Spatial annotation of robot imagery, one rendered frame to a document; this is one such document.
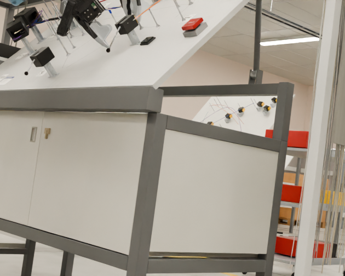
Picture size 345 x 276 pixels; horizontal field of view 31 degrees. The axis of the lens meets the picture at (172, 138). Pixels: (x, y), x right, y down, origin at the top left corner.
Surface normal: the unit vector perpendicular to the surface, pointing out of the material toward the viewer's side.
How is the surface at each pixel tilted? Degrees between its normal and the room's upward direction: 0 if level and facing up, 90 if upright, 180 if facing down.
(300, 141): 90
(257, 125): 50
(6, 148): 90
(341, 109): 90
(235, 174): 90
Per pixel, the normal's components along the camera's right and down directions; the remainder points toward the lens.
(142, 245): 0.68, 0.04
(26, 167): -0.72, -0.14
